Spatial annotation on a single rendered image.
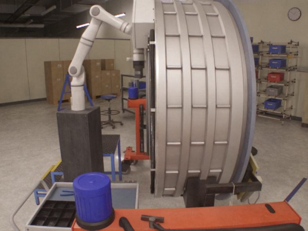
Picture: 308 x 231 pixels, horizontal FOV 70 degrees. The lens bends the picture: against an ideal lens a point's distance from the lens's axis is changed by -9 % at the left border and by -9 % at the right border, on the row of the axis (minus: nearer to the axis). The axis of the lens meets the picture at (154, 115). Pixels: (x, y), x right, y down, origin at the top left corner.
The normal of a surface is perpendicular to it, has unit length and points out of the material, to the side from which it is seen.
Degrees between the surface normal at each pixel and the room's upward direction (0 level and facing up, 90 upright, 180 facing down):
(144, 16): 43
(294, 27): 90
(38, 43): 90
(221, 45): 56
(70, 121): 90
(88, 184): 0
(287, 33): 90
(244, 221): 0
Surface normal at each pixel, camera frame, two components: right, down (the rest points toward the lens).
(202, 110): 0.03, 0.13
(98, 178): 0.00, -0.97
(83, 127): -0.15, 0.24
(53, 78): 0.66, 0.18
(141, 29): 0.02, 0.83
